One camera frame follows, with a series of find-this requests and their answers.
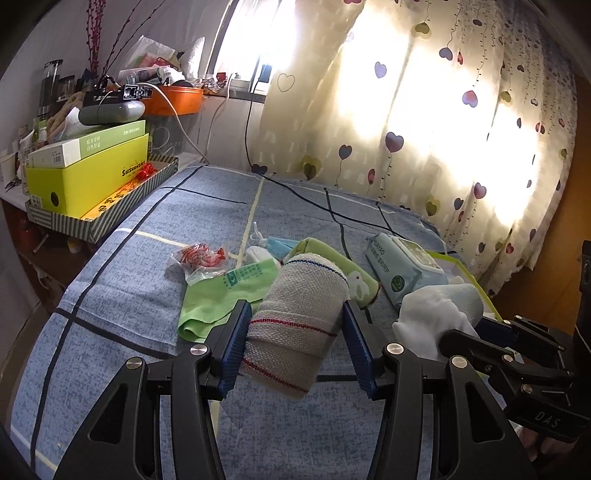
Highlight heart pattern curtain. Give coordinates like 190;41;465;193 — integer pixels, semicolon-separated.
249;1;577;295

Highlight person right hand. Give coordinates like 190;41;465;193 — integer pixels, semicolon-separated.
518;427;576;461

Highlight grey glasses case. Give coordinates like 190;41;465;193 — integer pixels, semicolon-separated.
78;100;145;126

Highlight white small bottle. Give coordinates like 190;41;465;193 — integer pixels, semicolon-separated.
243;245;280;268

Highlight black cable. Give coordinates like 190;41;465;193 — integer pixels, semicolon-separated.
243;59;445;259

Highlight red branch decoration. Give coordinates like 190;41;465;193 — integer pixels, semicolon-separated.
85;0;167;79

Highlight blue checked bed sheet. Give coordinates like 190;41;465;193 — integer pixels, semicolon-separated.
8;164;505;480

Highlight candy in clear wrapper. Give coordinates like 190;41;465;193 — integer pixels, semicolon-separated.
171;243;229;286

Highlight yellow cardboard box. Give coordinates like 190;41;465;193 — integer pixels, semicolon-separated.
26;134;149;218

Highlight white cable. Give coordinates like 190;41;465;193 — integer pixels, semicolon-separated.
149;73;235;165

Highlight wooden wardrobe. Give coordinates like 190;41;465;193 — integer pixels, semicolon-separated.
493;83;590;334

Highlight white sock pair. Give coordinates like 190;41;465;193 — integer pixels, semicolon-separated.
392;284;484;361

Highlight blue face mask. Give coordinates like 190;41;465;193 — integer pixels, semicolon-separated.
266;237;298;261

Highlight wet wipes pack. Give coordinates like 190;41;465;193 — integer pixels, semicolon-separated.
366;233;449;308

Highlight striped shallow tray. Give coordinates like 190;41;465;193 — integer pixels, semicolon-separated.
25;154;178;244

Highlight green microfiber cloth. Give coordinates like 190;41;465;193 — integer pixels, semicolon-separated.
177;260;279;342

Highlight orange plastic basket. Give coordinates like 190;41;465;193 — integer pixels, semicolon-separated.
142;86;204;116

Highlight green white flat box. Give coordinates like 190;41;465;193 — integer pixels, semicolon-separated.
29;120;145;168

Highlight green rimmed white tray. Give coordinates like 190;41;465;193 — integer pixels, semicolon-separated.
427;250;503;322

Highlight grey striped towel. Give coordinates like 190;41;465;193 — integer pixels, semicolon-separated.
240;254;349;400

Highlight green rabbit towel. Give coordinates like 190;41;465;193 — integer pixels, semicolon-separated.
283;237;380;308

